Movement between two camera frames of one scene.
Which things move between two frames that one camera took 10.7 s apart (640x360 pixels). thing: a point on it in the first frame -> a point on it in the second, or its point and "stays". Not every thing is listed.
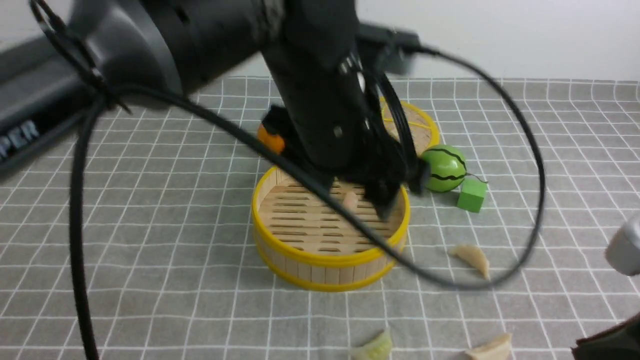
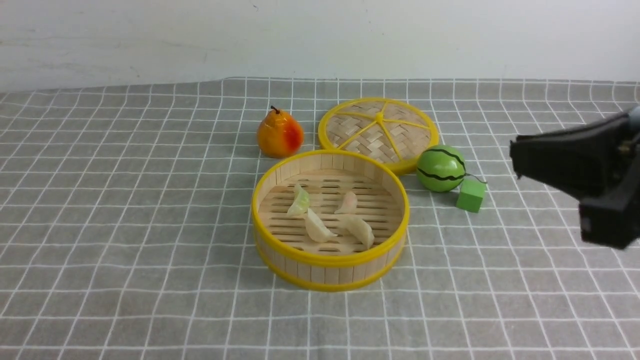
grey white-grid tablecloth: (136, 240) stays
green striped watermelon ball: (448, 167) stays
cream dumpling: (498, 349) -> (315, 229)
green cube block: (471, 195) stays
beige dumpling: (474, 254) -> (359, 228)
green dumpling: (379, 348) -> (301, 202)
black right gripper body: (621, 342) -> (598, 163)
